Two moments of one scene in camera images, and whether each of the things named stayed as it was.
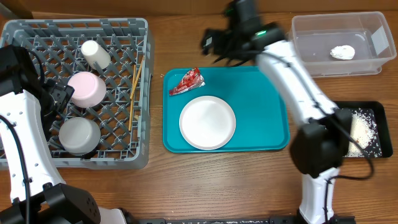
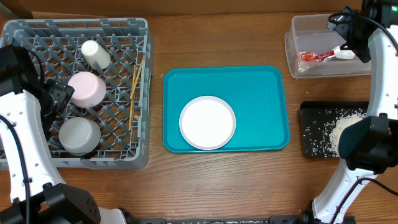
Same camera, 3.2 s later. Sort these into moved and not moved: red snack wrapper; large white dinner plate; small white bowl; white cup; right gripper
Moved: right gripper; red snack wrapper
Not moved: large white dinner plate; white cup; small white bowl
